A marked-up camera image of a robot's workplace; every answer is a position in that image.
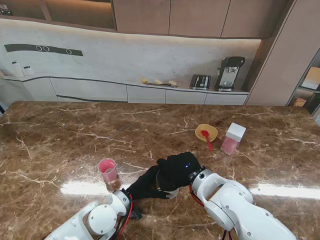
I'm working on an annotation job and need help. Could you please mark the short white bottle black cap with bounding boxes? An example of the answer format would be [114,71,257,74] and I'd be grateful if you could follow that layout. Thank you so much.
[21,65,35,77]

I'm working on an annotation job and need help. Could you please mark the brown tall cabinet panel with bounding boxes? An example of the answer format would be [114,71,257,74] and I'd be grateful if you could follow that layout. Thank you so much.
[244,0,320,107]

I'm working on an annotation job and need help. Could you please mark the red black left arm cables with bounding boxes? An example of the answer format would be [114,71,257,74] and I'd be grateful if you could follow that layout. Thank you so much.
[113,193,135,240]

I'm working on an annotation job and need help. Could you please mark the red black arm cables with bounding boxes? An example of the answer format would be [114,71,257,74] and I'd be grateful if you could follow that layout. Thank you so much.
[189,184,206,208]
[113,193,135,240]

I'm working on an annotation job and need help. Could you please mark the white square container lid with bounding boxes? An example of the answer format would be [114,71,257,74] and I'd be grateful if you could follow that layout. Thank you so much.
[226,122,247,141]

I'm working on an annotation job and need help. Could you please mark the clear airtight container white lid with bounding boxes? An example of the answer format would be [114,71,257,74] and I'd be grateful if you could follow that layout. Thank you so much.
[220,122,247,156]

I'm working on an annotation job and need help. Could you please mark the tall white bottle black cap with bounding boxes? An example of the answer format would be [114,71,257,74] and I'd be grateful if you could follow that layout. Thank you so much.
[11,61,23,78]

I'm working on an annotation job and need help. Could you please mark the beige cardboard box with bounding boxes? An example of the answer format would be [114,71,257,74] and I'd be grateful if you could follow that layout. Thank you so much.
[301,66,320,91]

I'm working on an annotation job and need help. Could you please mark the black espresso machine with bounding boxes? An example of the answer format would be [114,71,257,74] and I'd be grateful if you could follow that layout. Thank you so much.
[213,55,246,93]

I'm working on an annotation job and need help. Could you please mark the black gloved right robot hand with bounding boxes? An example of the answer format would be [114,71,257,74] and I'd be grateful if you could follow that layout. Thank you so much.
[156,151,202,193]

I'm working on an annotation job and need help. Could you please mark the black silver toaster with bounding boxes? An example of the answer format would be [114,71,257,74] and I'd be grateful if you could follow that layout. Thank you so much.
[189,74,211,91]

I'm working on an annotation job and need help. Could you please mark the dark serving board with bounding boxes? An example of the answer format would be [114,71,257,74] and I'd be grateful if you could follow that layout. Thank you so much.
[145,82,179,89]

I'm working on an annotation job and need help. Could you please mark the red black right arm cables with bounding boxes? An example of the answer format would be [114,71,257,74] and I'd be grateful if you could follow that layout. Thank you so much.
[189,184,206,208]

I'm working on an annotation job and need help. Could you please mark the black wall panel with rings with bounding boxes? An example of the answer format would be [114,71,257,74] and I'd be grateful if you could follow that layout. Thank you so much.
[4,43,83,58]

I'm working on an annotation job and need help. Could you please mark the white counter with drawers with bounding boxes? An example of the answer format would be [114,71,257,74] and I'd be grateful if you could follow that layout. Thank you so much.
[0,74,251,106]

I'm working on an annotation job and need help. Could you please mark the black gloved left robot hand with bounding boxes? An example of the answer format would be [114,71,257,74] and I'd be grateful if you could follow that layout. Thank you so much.
[126,166,171,201]

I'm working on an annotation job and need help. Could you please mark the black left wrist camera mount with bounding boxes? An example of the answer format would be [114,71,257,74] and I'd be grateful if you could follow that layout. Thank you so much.
[131,206,144,221]

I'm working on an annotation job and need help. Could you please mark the orange printed box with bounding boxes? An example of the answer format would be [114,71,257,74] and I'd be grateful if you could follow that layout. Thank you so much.
[292,96,307,108]

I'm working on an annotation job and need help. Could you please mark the clear grain jar with label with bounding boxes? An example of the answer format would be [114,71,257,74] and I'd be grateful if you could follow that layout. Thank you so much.
[156,174,180,200]

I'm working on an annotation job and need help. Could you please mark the red plastic scoop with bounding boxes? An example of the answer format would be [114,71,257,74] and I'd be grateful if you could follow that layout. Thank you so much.
[201,129,214,152]

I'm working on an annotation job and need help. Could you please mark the yellow plastic bowl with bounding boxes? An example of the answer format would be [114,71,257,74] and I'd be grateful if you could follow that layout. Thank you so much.
[194,123,219,143]

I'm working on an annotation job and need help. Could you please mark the pink plastic measuring cup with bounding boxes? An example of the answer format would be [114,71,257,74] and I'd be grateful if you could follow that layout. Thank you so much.
[97,158,118,185]

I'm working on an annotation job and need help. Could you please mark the brown wooden wall cabinets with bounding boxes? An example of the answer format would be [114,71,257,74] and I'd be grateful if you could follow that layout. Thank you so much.
[0,0,296,40]

